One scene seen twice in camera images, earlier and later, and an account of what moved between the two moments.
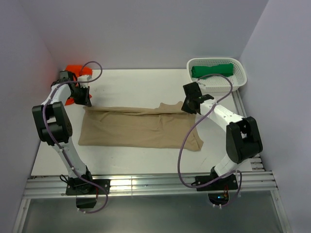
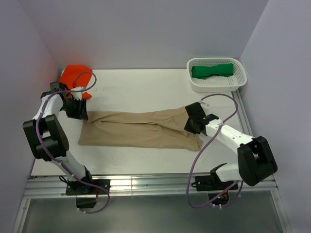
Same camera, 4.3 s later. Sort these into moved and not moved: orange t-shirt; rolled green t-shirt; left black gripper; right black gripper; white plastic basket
Moved: right black gripper; left black gripper
Not moved: rolled green t-shirt; white plastic basket; orange t-shirt
